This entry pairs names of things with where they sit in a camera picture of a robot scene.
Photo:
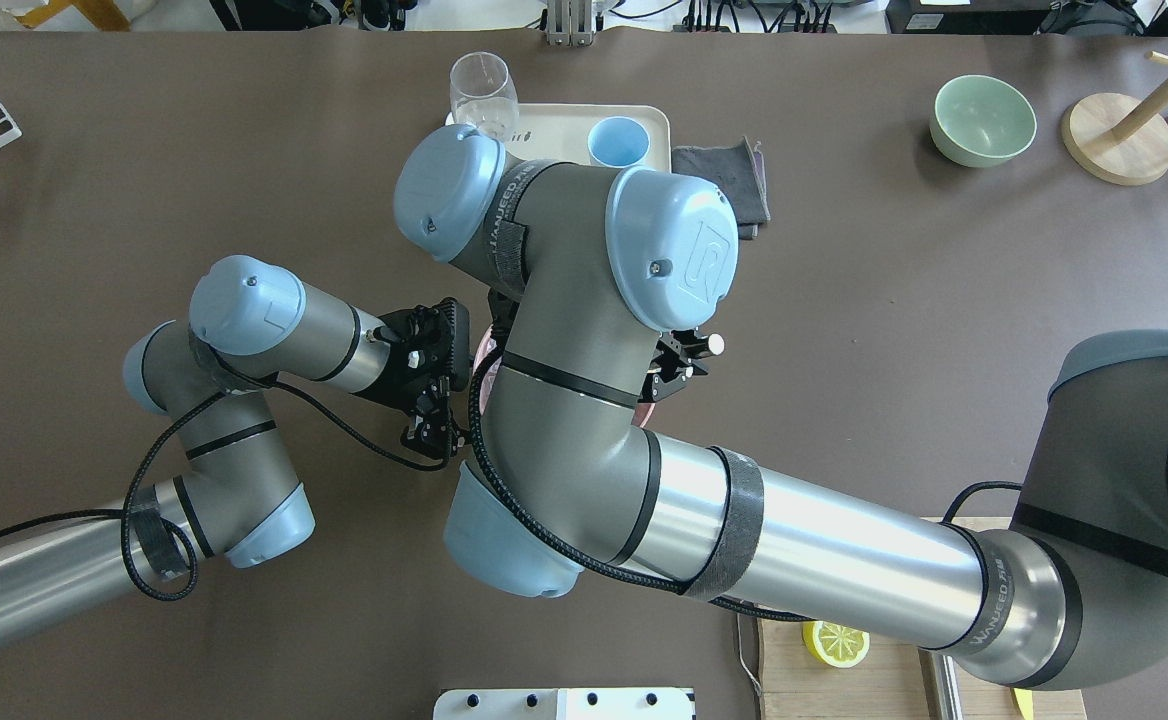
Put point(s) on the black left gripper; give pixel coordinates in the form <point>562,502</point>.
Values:
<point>431,404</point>

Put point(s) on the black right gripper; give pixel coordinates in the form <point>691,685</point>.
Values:
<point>679,362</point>

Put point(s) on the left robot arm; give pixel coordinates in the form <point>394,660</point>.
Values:
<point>249,323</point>

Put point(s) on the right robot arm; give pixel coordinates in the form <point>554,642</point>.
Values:
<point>932,403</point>

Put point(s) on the light blue cup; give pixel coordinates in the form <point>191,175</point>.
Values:
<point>617,142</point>

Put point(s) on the wooden cup stand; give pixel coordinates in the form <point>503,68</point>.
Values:
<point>1118,138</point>

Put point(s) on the grey folded cloth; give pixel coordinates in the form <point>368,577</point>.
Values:
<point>738,170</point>

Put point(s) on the cream rabbit tray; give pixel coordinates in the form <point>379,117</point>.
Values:
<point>561,131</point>

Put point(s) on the half lemon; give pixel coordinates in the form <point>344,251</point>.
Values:
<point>836,645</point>

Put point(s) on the clear wine glass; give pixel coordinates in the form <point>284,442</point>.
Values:
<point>483,95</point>

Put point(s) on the bamboo cutting board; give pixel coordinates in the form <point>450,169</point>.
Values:
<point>889,684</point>

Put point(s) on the green bowl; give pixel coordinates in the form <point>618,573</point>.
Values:
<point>981,121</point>

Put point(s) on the steel muddler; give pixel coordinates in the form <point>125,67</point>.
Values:
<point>941,685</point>

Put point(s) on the yellow plastic knife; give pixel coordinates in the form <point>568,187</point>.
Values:
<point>1024,703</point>

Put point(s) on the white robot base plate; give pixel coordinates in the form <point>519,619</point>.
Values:
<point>567,703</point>

